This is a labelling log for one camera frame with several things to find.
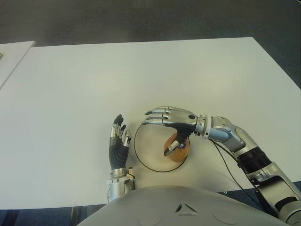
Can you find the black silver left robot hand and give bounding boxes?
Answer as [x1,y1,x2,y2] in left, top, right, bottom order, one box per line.
[108,114,132,170]

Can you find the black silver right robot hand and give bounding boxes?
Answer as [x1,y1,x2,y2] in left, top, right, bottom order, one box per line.
[142,105,200,157]

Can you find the red yellow apple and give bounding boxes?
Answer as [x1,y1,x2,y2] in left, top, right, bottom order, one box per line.
[164,132,190,162]

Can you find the white plate with black rim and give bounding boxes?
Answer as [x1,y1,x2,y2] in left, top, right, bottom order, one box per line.
[134,122,190,173]

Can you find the dark table leg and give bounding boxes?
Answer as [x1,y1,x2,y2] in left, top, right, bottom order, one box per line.
[71,206,82,226]

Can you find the grey robot torso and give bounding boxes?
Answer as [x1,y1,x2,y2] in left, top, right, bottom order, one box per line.
[77,185,283,226]

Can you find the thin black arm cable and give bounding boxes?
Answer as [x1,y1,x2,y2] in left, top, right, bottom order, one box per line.
[213,140,266,210]

